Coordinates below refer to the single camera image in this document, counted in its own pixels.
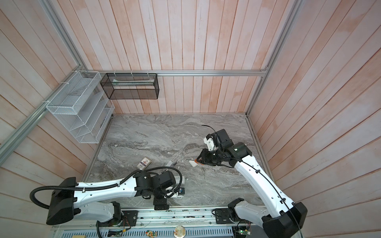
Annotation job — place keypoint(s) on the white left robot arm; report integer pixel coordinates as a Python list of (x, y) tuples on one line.
[(83, 200)]

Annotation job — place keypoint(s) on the small colourful charm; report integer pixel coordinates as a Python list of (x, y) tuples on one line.
[(151, 234)]

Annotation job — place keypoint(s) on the white wire mesh shelf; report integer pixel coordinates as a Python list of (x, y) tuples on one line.
[(82, 108)]

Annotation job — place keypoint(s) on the white wide remote cover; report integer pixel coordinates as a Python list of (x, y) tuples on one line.
[(193, 163)]

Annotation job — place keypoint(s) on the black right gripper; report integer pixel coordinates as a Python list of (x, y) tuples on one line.
[(204, 158)]

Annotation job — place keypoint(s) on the white slim remote control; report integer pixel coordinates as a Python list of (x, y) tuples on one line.
[(179, 179)]

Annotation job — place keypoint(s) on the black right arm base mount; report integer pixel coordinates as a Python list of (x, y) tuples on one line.
[(226, 216)]

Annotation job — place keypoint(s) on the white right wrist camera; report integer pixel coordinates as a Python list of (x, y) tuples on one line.
[(209, 141)]

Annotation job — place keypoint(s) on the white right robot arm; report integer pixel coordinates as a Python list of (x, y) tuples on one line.
[(281, 217)]

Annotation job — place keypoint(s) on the round gold white badge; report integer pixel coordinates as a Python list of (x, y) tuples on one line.
[(179, 231)]

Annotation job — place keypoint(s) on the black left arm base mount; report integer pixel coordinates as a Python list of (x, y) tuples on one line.
[(130, 218)]

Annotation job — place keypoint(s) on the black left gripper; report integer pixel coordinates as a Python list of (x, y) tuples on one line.
[(160, 204)]

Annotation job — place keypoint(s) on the playing card box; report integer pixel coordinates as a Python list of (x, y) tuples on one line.
[(144, 163)]

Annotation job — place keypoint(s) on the black wire mesh basket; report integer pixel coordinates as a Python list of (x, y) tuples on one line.
[(130, 86)]

